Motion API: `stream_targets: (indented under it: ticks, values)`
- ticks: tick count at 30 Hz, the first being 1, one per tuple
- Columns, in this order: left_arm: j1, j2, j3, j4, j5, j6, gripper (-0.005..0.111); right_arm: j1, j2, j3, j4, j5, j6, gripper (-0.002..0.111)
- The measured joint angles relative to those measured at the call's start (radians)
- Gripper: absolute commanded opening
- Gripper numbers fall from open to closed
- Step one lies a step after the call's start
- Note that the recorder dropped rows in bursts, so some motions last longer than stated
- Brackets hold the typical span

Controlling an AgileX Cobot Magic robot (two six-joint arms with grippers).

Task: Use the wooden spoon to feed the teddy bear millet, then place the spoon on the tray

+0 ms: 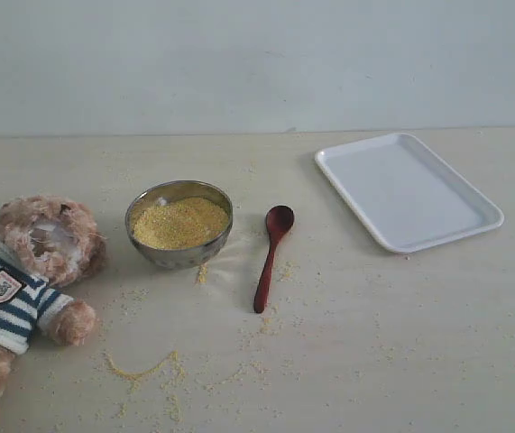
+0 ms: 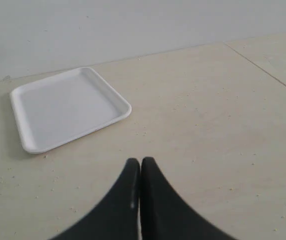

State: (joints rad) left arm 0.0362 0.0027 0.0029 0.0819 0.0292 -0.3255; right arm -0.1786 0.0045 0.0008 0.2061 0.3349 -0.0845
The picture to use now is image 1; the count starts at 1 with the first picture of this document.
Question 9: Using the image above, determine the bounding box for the dark red wooden spoon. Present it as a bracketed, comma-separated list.
[253, 205, 295, 314]

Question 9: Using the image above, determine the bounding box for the tan teddy bear striped sweater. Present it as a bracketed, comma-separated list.
[0, 195, 106, 400]

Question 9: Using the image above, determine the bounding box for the steel bowl of millet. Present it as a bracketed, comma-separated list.
[124, 180, 233, 270]

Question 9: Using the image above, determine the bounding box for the white rectangular plastic tray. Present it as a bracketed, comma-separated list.
[315, 133, 505, 253]

